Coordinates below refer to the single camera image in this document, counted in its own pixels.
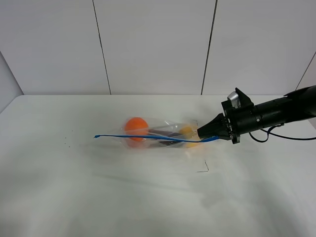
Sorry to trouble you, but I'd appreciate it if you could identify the clear zip bag blue seal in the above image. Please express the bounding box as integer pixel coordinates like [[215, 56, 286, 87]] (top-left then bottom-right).
[[99, 118, 219, 149]]

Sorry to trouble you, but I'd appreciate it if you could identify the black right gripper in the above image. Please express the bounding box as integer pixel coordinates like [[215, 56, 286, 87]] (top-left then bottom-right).
[[197, 98, 258, 144]]

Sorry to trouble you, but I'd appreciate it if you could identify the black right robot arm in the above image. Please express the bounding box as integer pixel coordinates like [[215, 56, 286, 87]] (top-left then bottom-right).
[[197, 86, 316, 144]]

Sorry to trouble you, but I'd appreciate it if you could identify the orange toy fruit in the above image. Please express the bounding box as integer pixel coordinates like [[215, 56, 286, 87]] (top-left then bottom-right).
[[124, 117, 149, 136]]

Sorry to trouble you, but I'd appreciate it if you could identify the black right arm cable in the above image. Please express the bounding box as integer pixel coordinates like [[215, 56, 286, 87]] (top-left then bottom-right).
[[248, 123, 316, 143]]

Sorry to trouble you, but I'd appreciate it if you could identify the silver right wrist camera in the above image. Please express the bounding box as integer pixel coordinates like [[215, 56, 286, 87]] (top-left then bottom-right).
[[227, 87, 254, 109]]

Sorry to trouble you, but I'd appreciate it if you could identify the purple toy eggplant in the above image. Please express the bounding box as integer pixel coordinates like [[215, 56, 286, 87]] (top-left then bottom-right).
[[148, 129, 183, 147]]

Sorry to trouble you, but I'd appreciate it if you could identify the yellow toy pear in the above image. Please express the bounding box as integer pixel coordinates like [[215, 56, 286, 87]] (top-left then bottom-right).
[[179, 125, 200, 148]]

